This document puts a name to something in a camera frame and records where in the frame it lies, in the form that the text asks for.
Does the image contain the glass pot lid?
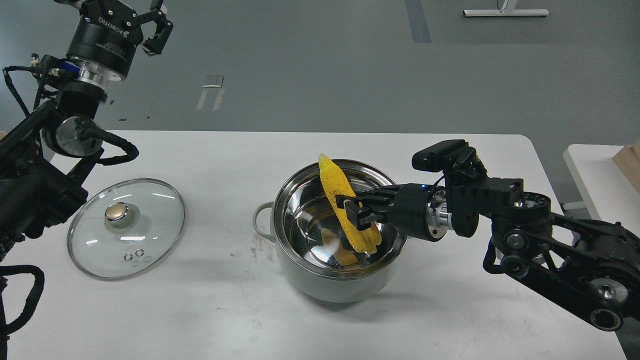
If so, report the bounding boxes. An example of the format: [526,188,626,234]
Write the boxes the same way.
[66,178,186,281]

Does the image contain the white side table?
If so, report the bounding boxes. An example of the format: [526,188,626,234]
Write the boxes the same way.
[563,144,640,229]

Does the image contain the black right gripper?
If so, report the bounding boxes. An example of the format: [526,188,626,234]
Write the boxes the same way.
[335,183,447,242]

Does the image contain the yellow corn cob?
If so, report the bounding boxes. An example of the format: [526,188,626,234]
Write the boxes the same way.
[318,153,382,255]

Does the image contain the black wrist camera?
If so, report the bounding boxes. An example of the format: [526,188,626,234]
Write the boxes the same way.
[411,139,477,173]

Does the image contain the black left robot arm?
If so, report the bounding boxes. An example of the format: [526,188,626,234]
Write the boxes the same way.
[0,0,174,258]

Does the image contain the white stand base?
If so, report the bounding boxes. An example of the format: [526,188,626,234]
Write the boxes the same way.
[462,0,550,18]

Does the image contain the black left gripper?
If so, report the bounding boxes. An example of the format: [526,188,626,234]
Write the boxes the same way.
[66,0,174,81]

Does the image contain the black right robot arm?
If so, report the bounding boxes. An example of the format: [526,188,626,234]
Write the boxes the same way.
[334,158,639,332]

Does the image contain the grey steel cooking pot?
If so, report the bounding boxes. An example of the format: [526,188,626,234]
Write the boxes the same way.
[252,162,407,303]

